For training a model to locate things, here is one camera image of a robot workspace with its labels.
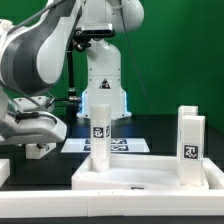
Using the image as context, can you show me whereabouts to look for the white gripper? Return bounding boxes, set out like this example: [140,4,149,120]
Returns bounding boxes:
[0,96,67,145]

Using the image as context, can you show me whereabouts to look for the white desk tabletop tray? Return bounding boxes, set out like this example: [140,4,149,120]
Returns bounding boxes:
[72,154,224,190]

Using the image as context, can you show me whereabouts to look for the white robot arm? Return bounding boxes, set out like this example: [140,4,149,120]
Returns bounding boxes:
[0,0,144,145]

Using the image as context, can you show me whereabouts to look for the AprilTag marker sheet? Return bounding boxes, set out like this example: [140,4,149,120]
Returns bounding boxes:
[61,138,150,153]

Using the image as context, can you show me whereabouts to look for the white left fence piece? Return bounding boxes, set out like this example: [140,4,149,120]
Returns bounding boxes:
[0,159,10,187]

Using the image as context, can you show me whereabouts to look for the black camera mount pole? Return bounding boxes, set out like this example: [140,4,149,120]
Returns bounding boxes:
[67,43,81,118]

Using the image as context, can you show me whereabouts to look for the white front fence wall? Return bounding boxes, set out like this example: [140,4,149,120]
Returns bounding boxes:
[0,190,224,218]

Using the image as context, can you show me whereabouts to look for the black camera on stand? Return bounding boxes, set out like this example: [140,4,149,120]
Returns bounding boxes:
[81,24,115,38]

